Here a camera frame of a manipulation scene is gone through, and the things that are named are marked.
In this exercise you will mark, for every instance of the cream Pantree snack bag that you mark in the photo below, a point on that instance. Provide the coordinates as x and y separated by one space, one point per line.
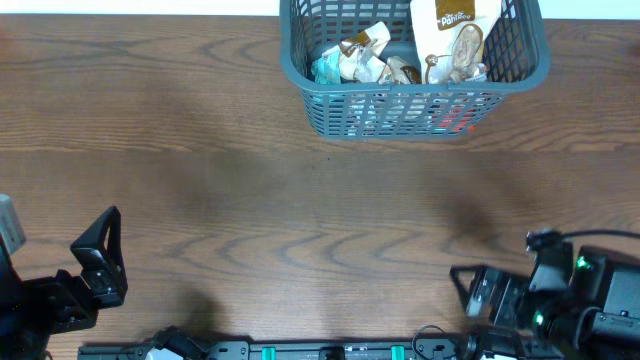
450 36

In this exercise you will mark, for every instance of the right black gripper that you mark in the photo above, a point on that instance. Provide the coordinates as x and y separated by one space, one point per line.
505 309

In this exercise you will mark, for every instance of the teal snack wrapper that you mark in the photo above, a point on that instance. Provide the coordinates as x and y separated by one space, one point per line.
325 69

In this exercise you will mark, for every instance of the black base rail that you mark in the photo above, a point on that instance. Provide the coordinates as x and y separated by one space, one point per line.
485 344

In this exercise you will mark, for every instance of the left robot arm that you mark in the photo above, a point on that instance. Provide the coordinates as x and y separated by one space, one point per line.
34 310

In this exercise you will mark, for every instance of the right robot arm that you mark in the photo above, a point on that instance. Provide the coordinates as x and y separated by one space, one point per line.
586 300

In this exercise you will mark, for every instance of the dark grey plastic basket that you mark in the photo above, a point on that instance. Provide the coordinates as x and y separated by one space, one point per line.
516 54

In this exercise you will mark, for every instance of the tan snack bag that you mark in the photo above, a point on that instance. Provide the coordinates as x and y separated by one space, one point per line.
399 71

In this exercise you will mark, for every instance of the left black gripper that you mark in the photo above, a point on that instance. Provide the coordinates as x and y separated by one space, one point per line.
98 289

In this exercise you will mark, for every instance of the orange biscuit package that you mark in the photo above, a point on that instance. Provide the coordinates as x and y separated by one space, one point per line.
451 116

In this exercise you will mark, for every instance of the cream snack bag with barcode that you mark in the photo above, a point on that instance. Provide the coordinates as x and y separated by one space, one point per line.
357 58

